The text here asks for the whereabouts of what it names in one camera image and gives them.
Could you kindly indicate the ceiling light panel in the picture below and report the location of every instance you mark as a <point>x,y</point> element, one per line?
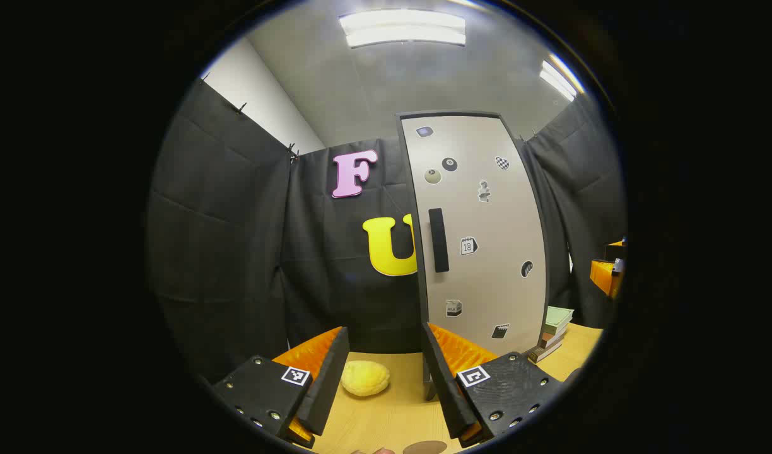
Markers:
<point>402,28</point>
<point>557,79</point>

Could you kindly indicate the black backdrop cloth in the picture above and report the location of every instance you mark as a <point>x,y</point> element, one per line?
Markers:
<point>234,252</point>

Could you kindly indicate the green cover book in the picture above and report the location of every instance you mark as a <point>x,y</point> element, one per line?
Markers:
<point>557,318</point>

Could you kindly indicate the dark grey cabinet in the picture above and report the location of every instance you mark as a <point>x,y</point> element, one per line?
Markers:
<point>547,271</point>

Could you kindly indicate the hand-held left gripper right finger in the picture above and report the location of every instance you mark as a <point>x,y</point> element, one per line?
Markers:
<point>446,384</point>

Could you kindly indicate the brown cover book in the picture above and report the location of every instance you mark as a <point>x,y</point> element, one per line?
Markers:
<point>550,340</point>

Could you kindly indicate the brown round coaster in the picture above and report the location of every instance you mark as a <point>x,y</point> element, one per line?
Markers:
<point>424,448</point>

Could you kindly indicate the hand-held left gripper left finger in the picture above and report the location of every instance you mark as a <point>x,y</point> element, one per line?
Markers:
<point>329,378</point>

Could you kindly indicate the grey cabinet door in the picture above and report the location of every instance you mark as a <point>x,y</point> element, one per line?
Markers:
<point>487,284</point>

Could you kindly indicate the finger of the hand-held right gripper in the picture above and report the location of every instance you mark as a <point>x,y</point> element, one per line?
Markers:
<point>603,274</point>
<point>616,251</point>

